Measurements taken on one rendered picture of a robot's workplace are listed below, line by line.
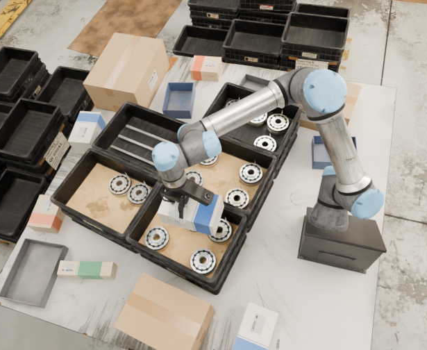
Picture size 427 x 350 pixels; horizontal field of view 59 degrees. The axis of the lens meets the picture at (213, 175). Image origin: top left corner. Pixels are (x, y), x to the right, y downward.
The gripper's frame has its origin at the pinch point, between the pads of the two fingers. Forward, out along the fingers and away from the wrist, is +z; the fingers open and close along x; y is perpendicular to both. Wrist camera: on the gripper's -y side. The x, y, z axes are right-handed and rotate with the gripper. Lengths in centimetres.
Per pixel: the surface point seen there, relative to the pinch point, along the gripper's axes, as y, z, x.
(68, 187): 63, 21, -4
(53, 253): 67, 40, 22
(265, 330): -34, 32, 28
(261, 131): -12, 28, -57
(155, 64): 55, 26, -87
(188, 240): 4.5, 27.8, 3.5
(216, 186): 0.7, 27.8, -23.6
